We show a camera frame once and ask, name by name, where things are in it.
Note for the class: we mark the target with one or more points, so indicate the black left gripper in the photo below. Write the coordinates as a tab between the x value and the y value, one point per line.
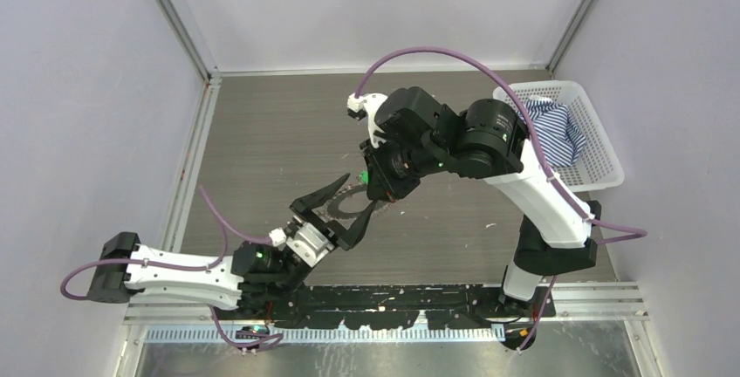
303	207

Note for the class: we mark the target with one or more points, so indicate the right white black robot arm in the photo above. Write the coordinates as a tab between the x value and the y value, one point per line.
493	145

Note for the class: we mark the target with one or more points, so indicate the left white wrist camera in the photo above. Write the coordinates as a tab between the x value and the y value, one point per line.
308	243

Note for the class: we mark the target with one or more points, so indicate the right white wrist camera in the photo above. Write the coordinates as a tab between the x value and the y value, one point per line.
365	107

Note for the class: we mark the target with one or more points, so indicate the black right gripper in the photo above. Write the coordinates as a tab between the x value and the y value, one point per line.
380	185

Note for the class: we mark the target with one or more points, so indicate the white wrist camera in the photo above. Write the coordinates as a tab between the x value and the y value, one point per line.
308	243
365	107

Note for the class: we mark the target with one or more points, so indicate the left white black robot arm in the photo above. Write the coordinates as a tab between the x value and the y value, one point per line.
258	272

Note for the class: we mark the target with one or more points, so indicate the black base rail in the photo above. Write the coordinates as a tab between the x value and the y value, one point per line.
392	307

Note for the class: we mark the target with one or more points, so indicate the blue striped shirt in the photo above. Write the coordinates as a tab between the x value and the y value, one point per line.
560	137

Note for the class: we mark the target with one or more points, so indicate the white plastic basket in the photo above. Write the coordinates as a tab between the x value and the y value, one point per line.
598	166

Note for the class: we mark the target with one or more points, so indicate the green key tag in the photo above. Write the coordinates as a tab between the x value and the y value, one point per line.
364	177

